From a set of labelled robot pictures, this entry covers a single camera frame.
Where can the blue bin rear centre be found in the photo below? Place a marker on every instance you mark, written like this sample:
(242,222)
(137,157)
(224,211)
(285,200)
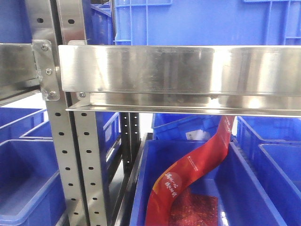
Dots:
(171,126)

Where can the blue bin right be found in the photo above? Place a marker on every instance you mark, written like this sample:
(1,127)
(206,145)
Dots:
(273,147)

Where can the blue bin left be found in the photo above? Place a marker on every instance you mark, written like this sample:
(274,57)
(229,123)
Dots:
(31,192)

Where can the stainless steel shelf beam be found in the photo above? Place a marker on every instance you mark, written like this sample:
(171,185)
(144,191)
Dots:
(221,80)

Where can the red printed bag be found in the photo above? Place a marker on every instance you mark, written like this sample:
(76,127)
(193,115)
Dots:
(185,171)

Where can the blue crate upper shelf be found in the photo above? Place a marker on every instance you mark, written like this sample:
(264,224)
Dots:
(208,22)

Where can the red mesh packet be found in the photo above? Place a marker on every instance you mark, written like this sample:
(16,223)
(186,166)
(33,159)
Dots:
(190,209)

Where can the black perforated rear post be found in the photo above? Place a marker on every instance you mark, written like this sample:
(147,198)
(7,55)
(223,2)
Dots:
(130,139)

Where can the blue bin behind post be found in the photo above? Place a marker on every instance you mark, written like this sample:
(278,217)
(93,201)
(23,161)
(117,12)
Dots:
(108,132)

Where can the steel corner bracket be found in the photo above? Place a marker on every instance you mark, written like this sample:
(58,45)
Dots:
(46,69)

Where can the perforated steel upright post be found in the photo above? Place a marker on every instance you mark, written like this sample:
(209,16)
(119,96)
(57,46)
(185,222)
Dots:
(82,168)

